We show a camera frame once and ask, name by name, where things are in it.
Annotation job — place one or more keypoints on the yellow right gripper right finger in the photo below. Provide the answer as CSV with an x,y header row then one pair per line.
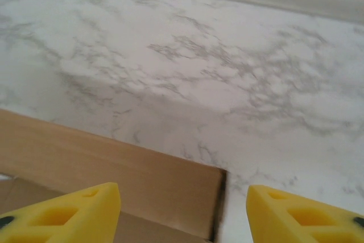
x,y
273,220

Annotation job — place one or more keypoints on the brown cardboard box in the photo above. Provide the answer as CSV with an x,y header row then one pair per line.
x,y
113,163

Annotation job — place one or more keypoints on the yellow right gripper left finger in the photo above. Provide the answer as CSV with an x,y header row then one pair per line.
x,y
94,220

